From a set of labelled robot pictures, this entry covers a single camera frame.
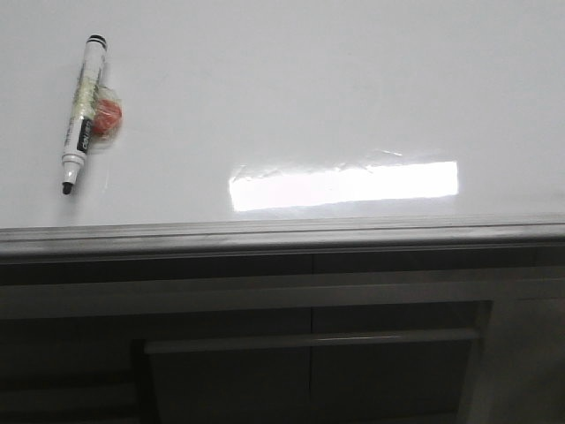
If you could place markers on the grey table frame below board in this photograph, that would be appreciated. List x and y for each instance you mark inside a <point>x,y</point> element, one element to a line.
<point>464,335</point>

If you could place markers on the white whiteboard with metal frame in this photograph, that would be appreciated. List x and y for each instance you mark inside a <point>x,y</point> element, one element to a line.
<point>286,126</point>

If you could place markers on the white black whiteboard marker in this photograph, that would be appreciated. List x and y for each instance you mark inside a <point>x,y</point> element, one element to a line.
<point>81,123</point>

